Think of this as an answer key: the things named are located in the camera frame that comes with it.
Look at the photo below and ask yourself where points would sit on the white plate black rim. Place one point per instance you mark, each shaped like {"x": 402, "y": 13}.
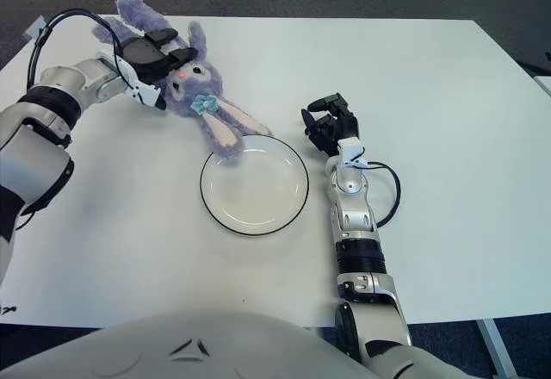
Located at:
{"x": 258, "y": 198}

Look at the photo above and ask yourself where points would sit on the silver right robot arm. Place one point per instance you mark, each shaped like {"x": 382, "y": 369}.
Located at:
{"x": 353, "y": 219}

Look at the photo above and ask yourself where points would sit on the purple plush bunny doll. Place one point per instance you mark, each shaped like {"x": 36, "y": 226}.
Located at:
{"x": 202, "y": 82}

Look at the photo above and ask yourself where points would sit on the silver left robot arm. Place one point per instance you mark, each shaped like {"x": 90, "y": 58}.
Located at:
{"x": 39, "y": 168}

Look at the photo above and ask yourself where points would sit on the white table leg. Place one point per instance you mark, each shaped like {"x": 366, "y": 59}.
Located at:
{"x": 495, "y": 344}

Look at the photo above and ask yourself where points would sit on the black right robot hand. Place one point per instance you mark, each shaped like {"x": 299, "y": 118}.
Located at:
{"x": 344, "y": 127}

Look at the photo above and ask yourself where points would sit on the grey robot torso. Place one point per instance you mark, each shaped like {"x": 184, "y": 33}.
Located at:
{"x": 215, "y": 349}

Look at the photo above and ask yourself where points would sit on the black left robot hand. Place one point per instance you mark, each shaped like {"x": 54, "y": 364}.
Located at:
{"x": 146, "y": 58}

